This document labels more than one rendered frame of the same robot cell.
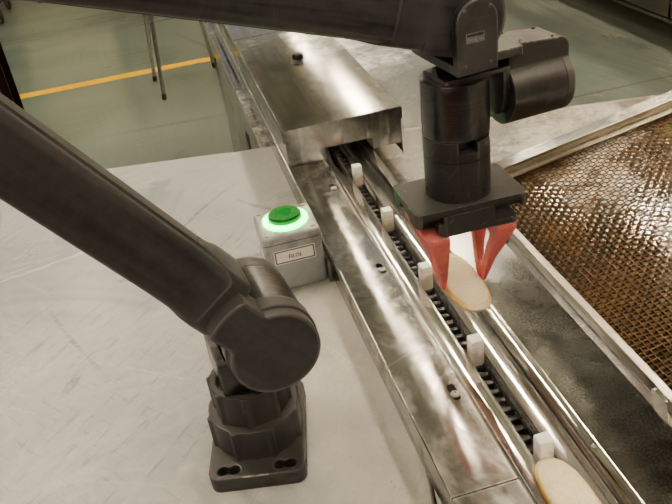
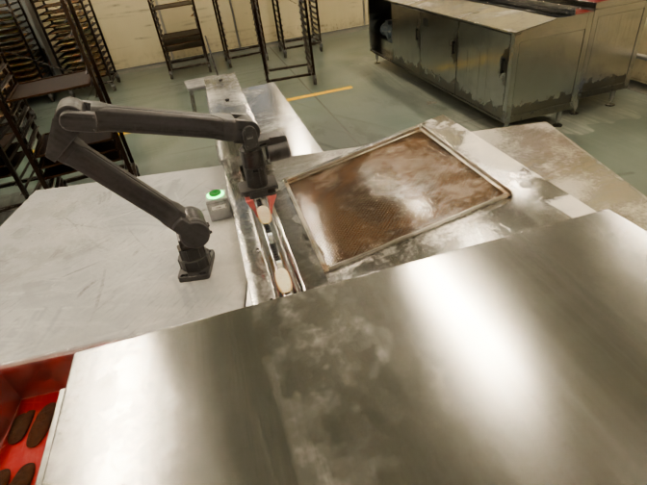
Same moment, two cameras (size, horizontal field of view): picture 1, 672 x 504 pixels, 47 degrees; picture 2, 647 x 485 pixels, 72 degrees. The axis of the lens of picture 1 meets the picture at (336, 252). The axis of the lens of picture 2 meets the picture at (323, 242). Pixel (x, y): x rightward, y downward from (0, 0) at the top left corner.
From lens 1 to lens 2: 0.60 m
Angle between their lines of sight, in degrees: 3
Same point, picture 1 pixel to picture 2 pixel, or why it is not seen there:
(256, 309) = (187, 221)
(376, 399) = (238, 255)
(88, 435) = (140, 268)
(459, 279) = (262, 214)
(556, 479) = (279, 272)
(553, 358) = (299, 242)
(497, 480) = (261, 273)
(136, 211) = (146, 191)
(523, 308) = (297, 225)
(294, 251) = (218, 206)
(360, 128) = not seen: hidden behind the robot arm
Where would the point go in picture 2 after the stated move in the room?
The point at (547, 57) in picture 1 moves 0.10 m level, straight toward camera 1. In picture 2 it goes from (279, 141) to (268, 159)
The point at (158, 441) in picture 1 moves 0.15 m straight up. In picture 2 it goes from (163, 268) to (145, 225)
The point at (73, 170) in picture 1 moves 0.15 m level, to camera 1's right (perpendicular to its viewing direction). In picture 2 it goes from (126, 178) to (190, 169)
